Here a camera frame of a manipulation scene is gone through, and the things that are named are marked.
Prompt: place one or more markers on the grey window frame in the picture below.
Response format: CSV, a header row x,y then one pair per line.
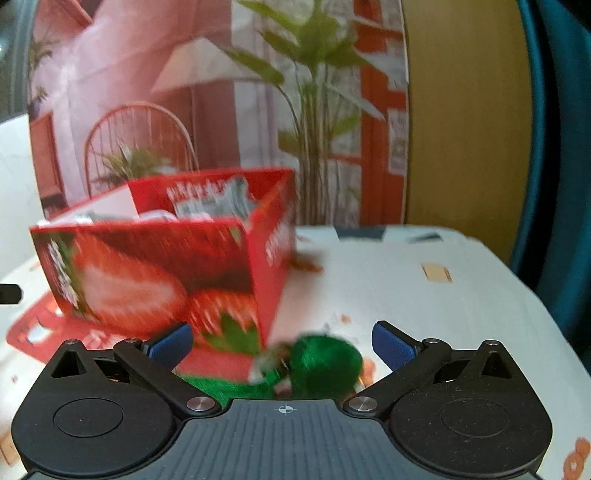
x,y
14,69

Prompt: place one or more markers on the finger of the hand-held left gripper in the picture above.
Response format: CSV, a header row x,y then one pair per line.
x,y
9,294

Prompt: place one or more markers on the teal curtain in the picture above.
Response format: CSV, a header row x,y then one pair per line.
x,y
568,184

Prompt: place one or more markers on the white cartoon print tablecloth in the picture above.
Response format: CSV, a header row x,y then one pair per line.
x,y
438,314

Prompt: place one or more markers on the clear plastic bag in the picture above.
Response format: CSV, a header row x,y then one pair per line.
x,y
217,203

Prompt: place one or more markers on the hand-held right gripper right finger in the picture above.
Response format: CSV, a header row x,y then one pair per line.
x,y
392,347

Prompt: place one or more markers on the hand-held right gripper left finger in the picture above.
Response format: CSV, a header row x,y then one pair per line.
x,y
168,347

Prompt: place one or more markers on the wooden panel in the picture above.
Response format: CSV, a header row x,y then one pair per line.
x,y
461,138

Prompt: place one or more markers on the white board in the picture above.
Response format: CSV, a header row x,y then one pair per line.
x,y
18,194

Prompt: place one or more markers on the printed room scene wall tapestry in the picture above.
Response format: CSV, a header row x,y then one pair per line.
x,y
184,69

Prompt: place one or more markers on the red strawberry print cardboard box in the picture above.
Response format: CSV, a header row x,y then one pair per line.
x,y
138,277

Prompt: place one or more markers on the green mesh scrubber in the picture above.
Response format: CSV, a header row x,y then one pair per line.
x,y
323,364

